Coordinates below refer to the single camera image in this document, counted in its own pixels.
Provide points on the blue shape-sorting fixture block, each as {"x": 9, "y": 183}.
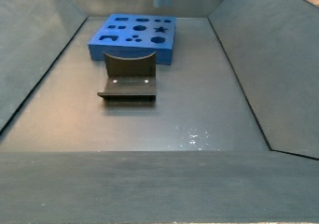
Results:
{"x": 132, "y": 36}

